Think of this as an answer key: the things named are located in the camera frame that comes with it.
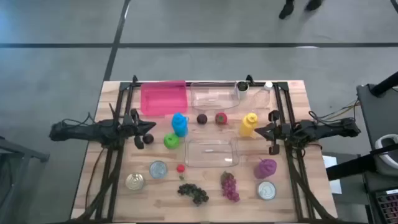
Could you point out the silver tin can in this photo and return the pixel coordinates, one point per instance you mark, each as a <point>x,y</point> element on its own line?
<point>266,190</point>

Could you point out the dark toy plum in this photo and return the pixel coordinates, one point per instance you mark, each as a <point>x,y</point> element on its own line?
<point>148,138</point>

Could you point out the blue squeeze bottle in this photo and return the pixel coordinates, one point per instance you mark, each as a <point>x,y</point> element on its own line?
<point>179,126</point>

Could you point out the dark grey side cart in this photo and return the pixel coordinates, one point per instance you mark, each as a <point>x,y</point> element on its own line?
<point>388,115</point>

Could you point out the red toy strawberry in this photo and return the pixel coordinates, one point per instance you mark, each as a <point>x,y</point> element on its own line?
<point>221,118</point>

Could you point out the dark toy grape bunch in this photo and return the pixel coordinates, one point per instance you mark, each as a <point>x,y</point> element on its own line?
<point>192,191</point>

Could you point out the purple squeeze bottle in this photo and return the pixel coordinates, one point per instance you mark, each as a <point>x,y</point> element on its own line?
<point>265,168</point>

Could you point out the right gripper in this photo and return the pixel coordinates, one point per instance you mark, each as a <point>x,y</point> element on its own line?
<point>281,130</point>

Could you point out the backlit keyboard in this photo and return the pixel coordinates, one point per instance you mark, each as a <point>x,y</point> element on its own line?
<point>388,208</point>

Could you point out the clear bottle white cap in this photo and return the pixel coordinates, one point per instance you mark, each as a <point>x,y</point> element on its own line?
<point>268,85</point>

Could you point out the silver can blue label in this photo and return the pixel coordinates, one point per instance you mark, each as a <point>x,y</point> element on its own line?
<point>158,170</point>

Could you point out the small plant white pot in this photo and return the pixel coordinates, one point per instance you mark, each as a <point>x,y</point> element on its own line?
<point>242,90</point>

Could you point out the grey metal cart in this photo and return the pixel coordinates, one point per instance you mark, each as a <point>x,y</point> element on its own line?
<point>31,154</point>

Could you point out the green toy apple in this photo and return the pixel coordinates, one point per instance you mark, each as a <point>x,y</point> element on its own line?
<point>171,141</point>

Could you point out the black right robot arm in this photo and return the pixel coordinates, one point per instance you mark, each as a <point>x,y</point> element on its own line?
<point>326,130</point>

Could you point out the pink plastic bin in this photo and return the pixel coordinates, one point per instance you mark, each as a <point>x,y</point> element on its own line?
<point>163,99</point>

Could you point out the clear plastic bin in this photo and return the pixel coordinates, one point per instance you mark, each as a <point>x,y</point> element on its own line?
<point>211,96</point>
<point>211,155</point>

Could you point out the small red toy radish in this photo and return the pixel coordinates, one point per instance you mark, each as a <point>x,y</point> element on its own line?
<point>180,168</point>

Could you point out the person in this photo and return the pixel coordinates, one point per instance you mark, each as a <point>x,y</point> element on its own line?
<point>286,11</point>

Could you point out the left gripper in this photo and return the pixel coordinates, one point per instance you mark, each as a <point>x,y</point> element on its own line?
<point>129,127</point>

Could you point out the gold tin can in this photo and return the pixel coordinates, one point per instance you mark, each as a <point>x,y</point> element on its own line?
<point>134,181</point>

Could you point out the black stand beam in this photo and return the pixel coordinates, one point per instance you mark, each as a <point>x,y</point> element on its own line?
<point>385,84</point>
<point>395,3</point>
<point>357,165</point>

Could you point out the dark brown toy fig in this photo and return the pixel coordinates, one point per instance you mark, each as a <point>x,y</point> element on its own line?
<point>202,119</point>

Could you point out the black aluminium table frame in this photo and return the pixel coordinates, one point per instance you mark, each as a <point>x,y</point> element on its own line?
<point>125,85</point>

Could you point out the white paper sheet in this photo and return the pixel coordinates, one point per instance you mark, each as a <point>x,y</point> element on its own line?
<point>329,161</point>

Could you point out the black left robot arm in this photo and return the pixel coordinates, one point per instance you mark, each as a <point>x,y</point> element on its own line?
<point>84,132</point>

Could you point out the red toy grape bunch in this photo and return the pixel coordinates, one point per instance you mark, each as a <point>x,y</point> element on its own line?
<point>229,188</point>

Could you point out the yellow squeeze bottle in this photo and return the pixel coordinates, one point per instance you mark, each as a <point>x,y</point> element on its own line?
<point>248,126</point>

